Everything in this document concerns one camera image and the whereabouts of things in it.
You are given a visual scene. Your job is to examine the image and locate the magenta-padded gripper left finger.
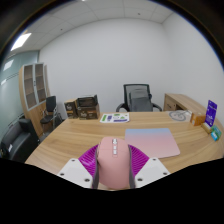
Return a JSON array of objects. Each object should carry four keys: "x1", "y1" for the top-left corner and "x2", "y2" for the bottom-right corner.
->
[{"x1": 57, "y1": 143, "x2": 100, "y2": 190}]

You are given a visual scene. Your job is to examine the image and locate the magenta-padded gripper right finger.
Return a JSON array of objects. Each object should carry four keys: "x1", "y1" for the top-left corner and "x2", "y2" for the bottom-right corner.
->
[{"x1": 127, "y1": 144, "x2": 172, "y2": 189}]

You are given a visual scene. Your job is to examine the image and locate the pink computer mouse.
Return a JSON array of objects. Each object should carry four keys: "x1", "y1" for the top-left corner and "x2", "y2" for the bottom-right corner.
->
[{"x1": 95, "y1": 136, "x2": 135, "y2": 191}]

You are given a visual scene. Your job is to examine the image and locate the pink and blue mouse pad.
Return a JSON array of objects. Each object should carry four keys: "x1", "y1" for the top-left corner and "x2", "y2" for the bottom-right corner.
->
[{"x1": 124, "y1": 127, "x2": 181, "y2": 159}]

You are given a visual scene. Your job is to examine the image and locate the white sheet with circle print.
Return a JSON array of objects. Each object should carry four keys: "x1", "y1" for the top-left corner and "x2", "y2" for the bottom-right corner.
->
[{"x1": 167, "y1": 109, "x2": 193, "y2": 123}]

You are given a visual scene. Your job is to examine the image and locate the large brown cardboard box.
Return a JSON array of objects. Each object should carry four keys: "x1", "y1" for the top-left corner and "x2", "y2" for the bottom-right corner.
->
[{"x1": 76, "y1": 103, "x2": 101, "y2": 121}]

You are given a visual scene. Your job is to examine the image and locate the small brown cardboard box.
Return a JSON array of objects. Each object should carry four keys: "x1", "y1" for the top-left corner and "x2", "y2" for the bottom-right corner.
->
[{"x1": 63, "y1": 99, "x2": 79, "y2": 120}]

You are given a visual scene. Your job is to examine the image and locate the black leather armchair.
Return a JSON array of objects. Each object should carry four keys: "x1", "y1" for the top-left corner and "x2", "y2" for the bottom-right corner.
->
[{"x1": 0, "y1": 117, "x2": 41, "y2": 164}]

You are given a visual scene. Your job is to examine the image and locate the white sheet with green print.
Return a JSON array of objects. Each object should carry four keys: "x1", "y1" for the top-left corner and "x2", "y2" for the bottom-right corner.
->
[{"x1": 99, "y1": 112, "x2": 130, "y2": 124}]

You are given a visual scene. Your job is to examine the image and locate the orange box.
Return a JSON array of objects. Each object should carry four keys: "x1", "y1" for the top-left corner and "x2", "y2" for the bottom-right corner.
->
[{"x1": 190, "y1": 112, "x2": 207, "y2": 127}]

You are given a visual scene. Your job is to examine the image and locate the small yellow box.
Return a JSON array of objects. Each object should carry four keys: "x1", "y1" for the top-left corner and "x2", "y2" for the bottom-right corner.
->
[{"x1": 200, "y1": 121, "x2": 214, "y2": 134}]

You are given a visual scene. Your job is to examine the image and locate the grey backpack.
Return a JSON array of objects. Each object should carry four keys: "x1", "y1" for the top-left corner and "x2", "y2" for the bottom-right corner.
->
[{"x1": 128, "y1": 88, "x2": 154, "y2": 113}]

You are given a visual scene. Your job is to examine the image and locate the wooden shelf unit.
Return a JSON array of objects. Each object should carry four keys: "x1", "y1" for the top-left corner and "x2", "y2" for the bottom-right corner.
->
[{"x1": 18, "y1": 62, "x2": 51, "y2": 136}]

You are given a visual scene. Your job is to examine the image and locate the small black chair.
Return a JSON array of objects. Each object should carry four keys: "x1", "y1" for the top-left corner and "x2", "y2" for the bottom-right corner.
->
[{"x1": 39, "y1": 95, "x2": 63, "y2": 133}]

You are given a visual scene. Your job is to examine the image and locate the green box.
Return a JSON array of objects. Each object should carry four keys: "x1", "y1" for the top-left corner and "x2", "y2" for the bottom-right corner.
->
[{"x1": 209, "y1": 125, "x2": 223, "y2": 142}]

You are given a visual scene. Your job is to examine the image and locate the black box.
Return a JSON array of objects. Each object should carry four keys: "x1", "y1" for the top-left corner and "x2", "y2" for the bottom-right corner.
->
[{"x1": 76, "y1": 94, "x2": 99, "y2": 108}]

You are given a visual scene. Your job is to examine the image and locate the wooden side desk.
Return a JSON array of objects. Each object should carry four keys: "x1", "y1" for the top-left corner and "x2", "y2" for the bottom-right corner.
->
[{"x1": 163, "y1": 92, "x2": 209, "y2": 116}]

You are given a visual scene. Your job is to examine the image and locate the purple sign card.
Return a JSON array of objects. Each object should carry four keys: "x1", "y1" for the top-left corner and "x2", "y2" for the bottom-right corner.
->
[{"x1": 204, "y1": 99, "x2": 218, "y2": 128}]

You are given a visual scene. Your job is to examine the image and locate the black mesh office chair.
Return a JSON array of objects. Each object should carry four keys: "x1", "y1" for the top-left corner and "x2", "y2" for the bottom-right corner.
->
[{"x1": 115, "y1": 83, "x2": 163, "y2": 113}]

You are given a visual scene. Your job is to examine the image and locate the rectangular ceiling light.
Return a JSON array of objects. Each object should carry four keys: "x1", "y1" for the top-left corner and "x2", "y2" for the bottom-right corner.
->
[{"x1": 10, "y1": 32, "x2": 33, "y2": 52}]

